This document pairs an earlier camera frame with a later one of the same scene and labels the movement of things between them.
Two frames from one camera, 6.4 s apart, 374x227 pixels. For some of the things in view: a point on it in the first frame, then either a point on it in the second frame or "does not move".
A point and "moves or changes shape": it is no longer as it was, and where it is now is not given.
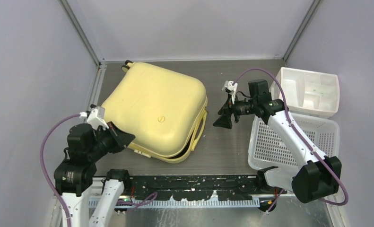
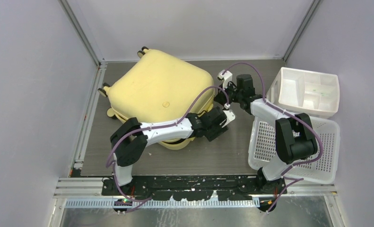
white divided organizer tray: (308, 92) does not move
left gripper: (121, 139) → (219, 130)
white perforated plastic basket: (267, 150) does not move
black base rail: (198, 187) does not move
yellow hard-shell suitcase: (164, 109) moves or changes shape
